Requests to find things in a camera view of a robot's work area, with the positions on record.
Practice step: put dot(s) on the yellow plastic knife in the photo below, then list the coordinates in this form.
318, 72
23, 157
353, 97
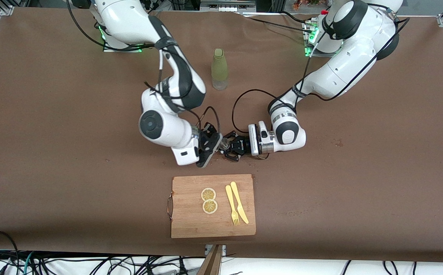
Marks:
238, 202

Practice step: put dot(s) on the green sleeved clear bottle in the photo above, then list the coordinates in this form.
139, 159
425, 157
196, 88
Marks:
219, 65

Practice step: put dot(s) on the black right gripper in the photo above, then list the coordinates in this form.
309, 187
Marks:
205, 136

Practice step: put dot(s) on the brown wooden beam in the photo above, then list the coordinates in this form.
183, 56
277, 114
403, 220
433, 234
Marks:
212, 265

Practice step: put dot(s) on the small metal bracket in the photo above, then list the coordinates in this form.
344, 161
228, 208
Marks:
223, 249

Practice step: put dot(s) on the small clear glass cup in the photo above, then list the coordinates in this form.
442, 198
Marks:
220, 142

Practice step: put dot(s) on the wooden cutting board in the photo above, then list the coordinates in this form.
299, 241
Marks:
191, 221

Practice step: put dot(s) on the brown table cover sheet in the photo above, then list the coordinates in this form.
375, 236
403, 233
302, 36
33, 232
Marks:
320, 191

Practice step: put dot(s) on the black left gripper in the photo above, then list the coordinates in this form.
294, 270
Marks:
241, 145

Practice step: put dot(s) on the lemon slice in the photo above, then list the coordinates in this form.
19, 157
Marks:
208, 194
210, 207

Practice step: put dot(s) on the yellow plastic fork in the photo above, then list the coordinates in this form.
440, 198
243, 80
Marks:
230, 200

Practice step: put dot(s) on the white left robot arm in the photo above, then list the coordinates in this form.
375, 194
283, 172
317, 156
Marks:
343, 72

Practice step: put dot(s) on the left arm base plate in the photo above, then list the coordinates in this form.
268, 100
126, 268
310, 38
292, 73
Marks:
320, 55

